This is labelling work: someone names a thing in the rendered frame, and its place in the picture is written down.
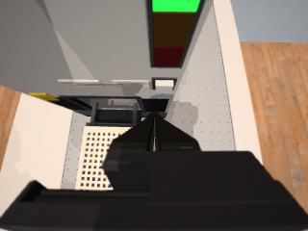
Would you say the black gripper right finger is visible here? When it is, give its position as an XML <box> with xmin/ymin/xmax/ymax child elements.
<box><xmin>154</xmin><ymin>112</ymin><xmax>202</xmax><ymax>151</ymax></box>

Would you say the grey flat base plate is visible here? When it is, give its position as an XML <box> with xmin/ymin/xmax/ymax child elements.
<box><xmin>61</xmin><ymin>2</ymin><xmax>237</xmax><ymax>189</ymax></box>

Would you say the beige well plate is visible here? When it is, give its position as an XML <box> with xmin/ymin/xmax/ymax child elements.
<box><xmin>76</xmin><ymin>126</ymin><xmax>132</xmax><ymax>190</ymax></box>

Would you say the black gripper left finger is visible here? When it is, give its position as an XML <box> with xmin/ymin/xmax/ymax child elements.
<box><xmin>107</xmin><ymin>112</ymin><xmax>154</xmax><ymax>152</ymax></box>

